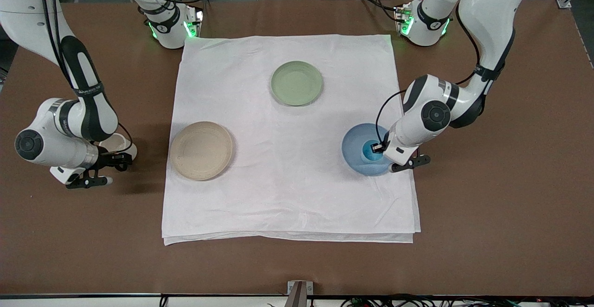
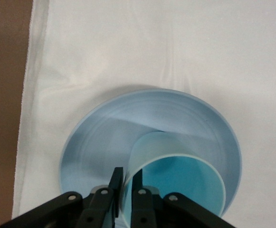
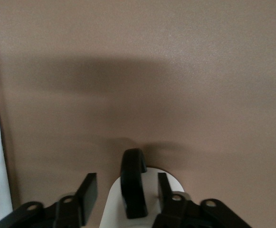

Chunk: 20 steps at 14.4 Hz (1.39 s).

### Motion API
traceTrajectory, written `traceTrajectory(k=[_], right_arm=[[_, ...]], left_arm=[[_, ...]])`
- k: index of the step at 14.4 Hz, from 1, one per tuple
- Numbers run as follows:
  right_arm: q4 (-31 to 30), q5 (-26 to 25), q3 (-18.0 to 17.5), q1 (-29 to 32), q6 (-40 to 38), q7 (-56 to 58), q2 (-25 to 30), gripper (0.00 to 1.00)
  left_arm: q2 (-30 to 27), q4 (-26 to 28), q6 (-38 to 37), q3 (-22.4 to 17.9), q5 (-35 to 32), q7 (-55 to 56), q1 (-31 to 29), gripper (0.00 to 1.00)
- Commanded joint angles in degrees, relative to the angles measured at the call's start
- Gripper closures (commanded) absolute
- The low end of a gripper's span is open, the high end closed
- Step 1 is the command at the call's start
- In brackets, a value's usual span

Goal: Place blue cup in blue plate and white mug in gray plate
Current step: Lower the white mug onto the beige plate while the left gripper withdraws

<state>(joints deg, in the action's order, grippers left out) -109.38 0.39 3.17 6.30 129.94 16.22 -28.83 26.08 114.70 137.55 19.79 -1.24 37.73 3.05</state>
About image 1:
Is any blue ceramic cup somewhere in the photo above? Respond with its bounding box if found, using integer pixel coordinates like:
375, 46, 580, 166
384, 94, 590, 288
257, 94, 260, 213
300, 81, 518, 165
361, 140, 387, 164

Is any white mug black handle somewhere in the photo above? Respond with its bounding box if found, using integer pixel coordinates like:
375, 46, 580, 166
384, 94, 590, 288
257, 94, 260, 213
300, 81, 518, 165
95, 133, 138, 161

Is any blue plate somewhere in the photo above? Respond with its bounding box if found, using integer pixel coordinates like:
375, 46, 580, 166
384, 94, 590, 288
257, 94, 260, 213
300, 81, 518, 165
342, 123, 396, 177

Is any beige gray plate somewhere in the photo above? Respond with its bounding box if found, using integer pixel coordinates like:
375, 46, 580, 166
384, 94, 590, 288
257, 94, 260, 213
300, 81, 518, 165
169, 121, 234, 181

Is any green plate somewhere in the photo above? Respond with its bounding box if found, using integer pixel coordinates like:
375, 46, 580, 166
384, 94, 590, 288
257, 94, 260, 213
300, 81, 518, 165
271, 60, 324, 107

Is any white table cloth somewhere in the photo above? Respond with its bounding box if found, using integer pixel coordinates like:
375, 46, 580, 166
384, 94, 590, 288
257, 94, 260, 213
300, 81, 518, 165
161, 34, 421, 246

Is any black left arm base cable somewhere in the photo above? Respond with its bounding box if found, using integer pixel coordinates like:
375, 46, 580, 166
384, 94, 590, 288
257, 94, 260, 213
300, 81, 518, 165
356, 0, 402, 23

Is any black arm base cable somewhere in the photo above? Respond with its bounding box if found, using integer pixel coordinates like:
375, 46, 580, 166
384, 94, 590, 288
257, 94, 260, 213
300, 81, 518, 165
165, 0, 210, 10
356, 0, 402, 23

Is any black cable bundle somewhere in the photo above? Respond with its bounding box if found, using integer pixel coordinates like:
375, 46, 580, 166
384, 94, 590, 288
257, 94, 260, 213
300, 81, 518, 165
341, 294, 594, 307

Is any black right arm base cable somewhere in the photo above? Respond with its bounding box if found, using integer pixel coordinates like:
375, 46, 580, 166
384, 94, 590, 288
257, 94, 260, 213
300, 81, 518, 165
165, 0, 210, 10

